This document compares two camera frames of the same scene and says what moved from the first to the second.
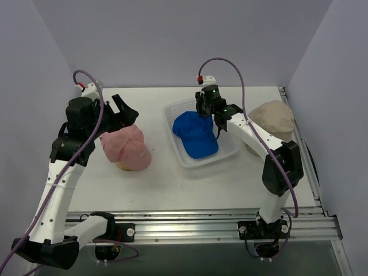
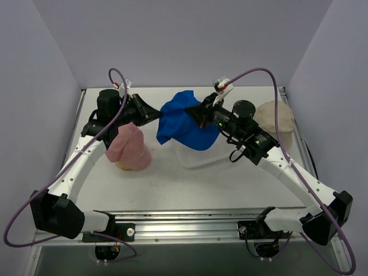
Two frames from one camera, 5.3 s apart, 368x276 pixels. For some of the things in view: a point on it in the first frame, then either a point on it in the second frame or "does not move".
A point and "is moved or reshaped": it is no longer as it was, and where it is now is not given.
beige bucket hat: x=275 y=117 does not move
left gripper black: x=114 y=115 -> x=141 y=106
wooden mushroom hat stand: x=123 y=166 does not move
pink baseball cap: x=127 y=146 does not move
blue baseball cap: x=197 y=133 is moved or reshaped
